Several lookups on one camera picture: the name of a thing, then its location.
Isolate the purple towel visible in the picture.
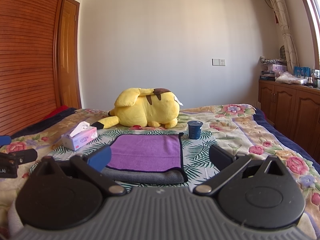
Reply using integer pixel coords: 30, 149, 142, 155
108, 134, 183, 172

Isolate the grey towel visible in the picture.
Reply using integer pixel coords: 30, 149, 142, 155
101, 132, 189, 185

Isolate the pink tissue box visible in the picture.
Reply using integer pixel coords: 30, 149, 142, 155
62, 121, 98, 151

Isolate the floral bed blanket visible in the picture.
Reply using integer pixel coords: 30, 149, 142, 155
1, 104, 319, 239

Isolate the dark blue cup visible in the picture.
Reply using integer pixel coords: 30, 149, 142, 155
188, 120, 203, 140

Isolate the dark blue bed sheet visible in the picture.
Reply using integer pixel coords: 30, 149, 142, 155
252, 107, 320, 173

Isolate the red blanket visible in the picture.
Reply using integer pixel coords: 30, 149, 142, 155
42, 105, 69, 120

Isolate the wooden cabinet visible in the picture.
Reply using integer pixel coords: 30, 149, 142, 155
258, 80, 320, 159

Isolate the yellow Pikachu plush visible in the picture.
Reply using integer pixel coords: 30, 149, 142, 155
91, 88, 183, 129

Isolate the wooden door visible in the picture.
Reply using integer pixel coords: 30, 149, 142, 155
57, 0, 81, 108

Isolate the clutter on cabinet top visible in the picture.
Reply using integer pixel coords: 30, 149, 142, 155
259, 46, 319, 89

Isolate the wooden louvered wardrobe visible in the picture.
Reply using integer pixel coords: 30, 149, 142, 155
1, 0, 63, 135

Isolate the patterned curtain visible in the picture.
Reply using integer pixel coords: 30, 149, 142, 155
270, 0, 299, 74

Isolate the wall socket panel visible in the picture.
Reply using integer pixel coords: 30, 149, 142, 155
212, 59, 226, 66

